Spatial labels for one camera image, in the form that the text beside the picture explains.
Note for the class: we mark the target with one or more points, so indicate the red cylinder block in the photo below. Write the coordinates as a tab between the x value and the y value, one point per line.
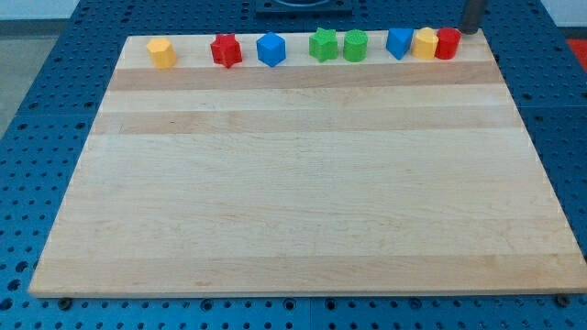
448	43

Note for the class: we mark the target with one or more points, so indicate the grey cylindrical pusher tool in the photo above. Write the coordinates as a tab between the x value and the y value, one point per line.
472	16

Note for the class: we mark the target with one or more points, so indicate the green cylinder block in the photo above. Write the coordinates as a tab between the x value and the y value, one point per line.
355	45

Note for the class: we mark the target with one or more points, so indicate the yellow hexagon block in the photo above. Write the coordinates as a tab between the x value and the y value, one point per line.
161	53

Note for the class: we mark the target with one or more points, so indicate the wooden board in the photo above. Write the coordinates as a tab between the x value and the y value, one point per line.
380	178

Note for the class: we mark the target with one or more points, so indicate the green star block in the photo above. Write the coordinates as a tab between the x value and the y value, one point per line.
323	44

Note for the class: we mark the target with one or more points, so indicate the blue cube block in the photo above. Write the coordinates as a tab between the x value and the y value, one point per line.
271	49

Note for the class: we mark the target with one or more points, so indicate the red star block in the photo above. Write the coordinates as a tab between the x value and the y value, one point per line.
226	50

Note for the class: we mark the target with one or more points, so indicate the yellow heart block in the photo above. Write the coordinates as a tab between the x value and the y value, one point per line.
425	44

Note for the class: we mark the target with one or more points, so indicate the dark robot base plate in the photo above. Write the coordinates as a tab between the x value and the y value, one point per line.
303	7

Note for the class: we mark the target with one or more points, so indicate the blue triangle block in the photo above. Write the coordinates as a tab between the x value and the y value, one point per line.
399	40

